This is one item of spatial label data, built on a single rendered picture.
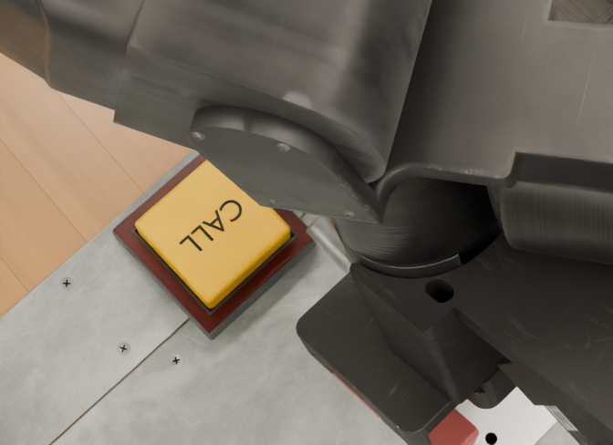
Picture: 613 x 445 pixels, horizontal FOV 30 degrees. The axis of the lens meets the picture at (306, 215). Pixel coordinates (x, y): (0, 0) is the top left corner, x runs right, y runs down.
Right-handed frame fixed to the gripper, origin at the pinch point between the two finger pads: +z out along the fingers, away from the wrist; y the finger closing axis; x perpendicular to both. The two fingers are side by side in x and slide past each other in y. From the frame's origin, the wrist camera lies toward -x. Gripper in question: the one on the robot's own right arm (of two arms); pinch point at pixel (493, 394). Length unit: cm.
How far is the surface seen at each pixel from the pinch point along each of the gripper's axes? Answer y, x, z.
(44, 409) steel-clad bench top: -15.0, 20.6, 6.5
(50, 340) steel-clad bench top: -12.4, 23.0, 5.2
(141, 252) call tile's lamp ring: -5.6, 21.8, 3.4
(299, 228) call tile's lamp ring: 1.5, 17.4, 5.5
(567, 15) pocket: 19.1, 13.5, 2.5
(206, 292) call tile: -4.7, 17.2, 3.9
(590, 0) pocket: 20.7, 13.3, 2.6
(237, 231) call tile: -1.3, 18.3, 3.3
